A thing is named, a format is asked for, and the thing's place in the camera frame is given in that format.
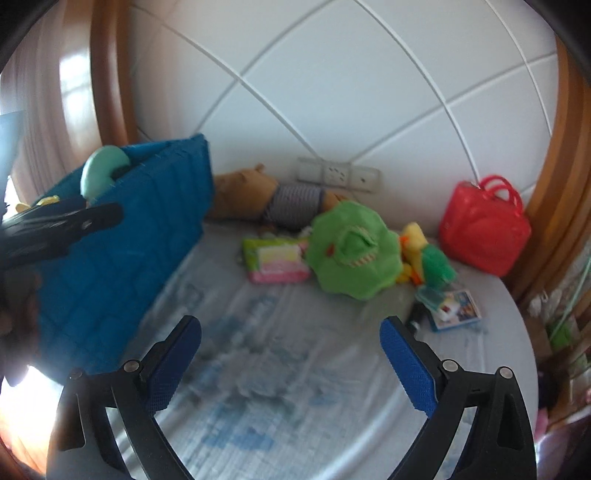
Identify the yellow plastic duck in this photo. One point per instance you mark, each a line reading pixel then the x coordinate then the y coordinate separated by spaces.
pixel 413 240

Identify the white wall socket panel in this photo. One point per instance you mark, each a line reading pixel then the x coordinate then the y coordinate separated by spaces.
pixel 337 175

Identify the red plastic handbag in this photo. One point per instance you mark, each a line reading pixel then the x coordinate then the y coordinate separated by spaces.
pixel 482 230

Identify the pink green tissue packet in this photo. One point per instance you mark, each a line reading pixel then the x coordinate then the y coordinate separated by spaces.
pixel 277 261

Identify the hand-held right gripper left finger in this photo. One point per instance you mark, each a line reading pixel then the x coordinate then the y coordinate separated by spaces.
pixel 171 364

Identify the light blue bed sheet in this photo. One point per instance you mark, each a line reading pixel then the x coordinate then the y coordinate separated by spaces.
pixel 300 360

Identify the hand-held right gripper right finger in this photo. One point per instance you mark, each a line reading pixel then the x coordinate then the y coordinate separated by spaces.
pixel 408 364

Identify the person's left hand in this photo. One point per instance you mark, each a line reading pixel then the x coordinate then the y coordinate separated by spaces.
pixel 18 314

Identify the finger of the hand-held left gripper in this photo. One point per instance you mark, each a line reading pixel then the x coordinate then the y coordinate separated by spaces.
pixel 69 220
pixel 32 251

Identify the green cloth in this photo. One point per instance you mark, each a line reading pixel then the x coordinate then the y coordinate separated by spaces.
pixel 563 332

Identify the green plush toy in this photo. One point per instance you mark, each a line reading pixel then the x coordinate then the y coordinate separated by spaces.
pixel 351 258

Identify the pink cloth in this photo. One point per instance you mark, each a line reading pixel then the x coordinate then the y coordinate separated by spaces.
pixel 541 427

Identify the small green fuzzy toy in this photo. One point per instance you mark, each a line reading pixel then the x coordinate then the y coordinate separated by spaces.
pixel 436 265

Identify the blue quilted storage basket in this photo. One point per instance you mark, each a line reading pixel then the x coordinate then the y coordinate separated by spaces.
pixel 138 240

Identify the white padded headboard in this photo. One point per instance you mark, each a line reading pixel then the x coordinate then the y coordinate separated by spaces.
pixel 323 83

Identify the white plastic bag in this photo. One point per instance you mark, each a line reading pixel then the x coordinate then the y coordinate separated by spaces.
pixel 545 304

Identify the wooden headboard frame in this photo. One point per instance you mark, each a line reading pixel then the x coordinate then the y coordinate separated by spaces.
pixel 111 92

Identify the small black object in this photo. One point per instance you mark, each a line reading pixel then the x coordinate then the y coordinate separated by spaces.
pixel 415 316

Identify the brown teddy bear striped shirt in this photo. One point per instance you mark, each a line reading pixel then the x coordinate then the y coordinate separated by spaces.
pixel 291 205

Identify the blue printed box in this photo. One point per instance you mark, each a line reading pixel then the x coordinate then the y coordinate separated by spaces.
pixel 457 311

